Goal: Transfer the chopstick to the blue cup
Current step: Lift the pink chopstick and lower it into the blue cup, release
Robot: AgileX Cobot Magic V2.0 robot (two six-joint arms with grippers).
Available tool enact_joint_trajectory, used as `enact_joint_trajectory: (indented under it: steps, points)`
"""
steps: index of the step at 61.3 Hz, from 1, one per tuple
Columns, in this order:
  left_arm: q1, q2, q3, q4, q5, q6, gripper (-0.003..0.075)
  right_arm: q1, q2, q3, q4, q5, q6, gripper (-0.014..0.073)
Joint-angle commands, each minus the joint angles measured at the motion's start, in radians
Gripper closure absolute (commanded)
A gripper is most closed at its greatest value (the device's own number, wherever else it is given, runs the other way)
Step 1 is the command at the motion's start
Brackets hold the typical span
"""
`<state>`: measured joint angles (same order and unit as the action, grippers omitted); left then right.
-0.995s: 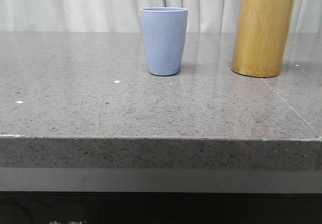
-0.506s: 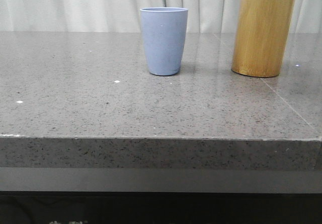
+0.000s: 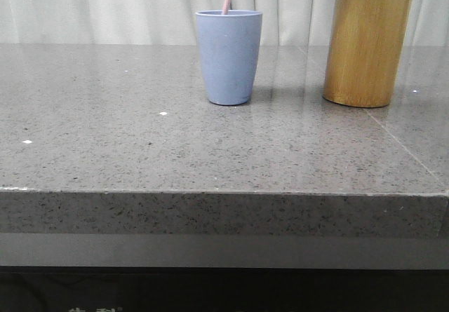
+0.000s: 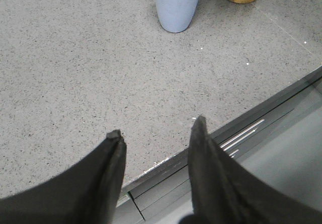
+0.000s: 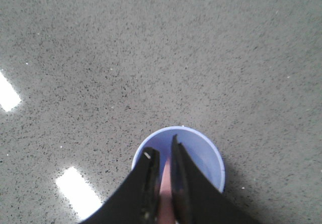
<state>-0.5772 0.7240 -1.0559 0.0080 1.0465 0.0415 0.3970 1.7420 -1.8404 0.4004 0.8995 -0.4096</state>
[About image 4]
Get blue plastic cup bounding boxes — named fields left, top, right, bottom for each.
left=155, top=0, right=198, bottom=33

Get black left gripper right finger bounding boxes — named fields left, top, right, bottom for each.
left=179, top=115, right=321, bottom=223

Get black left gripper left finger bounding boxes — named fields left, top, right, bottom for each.
left=1, top=130, right=127, bottom=223

